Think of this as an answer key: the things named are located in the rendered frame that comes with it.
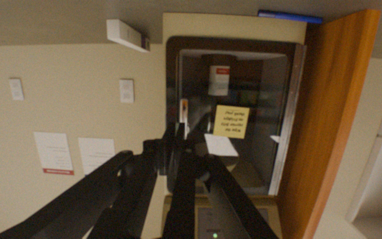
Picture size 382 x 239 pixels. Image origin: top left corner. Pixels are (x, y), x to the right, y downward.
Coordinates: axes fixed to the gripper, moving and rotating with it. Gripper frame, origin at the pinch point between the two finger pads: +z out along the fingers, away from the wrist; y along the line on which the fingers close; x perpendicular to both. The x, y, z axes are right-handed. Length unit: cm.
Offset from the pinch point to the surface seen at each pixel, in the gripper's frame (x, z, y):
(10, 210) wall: -91, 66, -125
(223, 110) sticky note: -0.6, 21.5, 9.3
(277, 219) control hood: -29.2, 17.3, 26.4
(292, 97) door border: 3.2, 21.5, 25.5
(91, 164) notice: -46, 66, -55
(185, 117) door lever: -1.5, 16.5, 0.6
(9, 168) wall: -54, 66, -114
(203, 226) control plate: -30.5, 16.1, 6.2
